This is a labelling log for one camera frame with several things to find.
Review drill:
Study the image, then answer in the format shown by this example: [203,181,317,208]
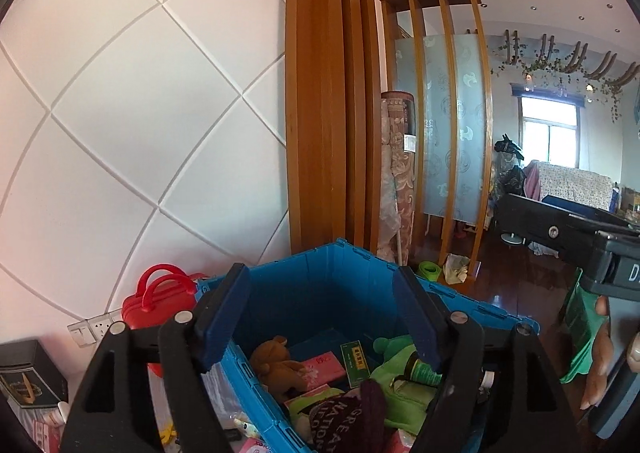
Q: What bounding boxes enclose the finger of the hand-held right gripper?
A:
[497,193,633,264]

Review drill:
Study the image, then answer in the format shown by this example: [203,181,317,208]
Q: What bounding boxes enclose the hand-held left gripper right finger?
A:
[392,264,583,453]

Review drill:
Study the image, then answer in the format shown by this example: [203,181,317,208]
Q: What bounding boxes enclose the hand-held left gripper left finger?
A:
[59,263,251,453]

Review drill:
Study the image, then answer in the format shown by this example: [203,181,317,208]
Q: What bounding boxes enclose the blue plastic crate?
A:
[195,237,541,453]

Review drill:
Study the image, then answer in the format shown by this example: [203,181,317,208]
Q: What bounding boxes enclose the desktop with clear cover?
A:
[0,363,241,453]

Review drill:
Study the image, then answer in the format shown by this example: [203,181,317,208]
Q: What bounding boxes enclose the person's right hand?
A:
[579,295,615,411]

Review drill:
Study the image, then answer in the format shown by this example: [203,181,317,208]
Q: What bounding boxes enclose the sofa with floral cover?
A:
[525,160,613,214]

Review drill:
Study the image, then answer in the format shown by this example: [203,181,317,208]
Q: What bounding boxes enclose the brown bottle with green label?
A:
[405,350,443,386]

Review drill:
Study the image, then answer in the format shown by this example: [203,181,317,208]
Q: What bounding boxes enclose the green plush toy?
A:
[370,335,441,434]

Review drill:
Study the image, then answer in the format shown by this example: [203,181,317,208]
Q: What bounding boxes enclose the cardboard boxes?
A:
[610,186,640,219]

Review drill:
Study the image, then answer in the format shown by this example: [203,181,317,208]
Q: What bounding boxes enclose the crumpled pale cloth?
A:
[442,254,471,284]

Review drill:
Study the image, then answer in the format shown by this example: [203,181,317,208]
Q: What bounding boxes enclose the brown teddy bear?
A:
[249,337,308,394]

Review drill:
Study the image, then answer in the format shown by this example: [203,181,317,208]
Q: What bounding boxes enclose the small green medicine box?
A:
[340,340,371,380]

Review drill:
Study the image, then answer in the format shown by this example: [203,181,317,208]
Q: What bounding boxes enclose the clear plastic bag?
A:
[202,365,238,416]

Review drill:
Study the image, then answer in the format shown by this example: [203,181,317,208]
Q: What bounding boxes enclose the red plastic carry case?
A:
[121,263,208,376]

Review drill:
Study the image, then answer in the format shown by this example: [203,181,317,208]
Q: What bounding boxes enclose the dark clothes pile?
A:
[492,133,528,199]

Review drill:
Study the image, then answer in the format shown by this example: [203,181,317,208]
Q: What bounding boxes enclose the window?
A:
[517,96,581,169]

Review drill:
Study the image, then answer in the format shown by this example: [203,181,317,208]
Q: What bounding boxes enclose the pink flat box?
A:
[300,352,347,390]

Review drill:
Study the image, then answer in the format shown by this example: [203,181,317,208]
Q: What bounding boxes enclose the small white tube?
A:
[232,412,262,440]

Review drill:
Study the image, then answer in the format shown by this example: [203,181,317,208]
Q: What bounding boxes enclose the light green packet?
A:
[285,383,351,429]

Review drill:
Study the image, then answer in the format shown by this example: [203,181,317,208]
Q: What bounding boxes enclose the maroon knit beanie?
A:
[307,379,388,453]

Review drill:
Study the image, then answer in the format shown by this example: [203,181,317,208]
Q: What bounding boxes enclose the wooden screen with frosted glass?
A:
[378,0,493,279]

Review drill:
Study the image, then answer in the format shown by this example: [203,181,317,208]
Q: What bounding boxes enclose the rolled patterned carpet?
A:
[378,90,417,264]

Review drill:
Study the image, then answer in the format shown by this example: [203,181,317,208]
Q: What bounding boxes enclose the hanging vine decoration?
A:
[492,30,640,124]

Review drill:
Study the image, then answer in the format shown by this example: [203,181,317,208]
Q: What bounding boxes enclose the black box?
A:
[0,339,69,408]

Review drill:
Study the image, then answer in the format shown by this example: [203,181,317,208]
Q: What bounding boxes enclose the red and white packet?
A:
[27,408,67,453]

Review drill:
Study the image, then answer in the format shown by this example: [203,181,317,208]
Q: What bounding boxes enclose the wooden pillar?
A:
[284,0,382,261]

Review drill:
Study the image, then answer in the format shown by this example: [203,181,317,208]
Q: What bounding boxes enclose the white wall socket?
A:
[67,310,126,348]

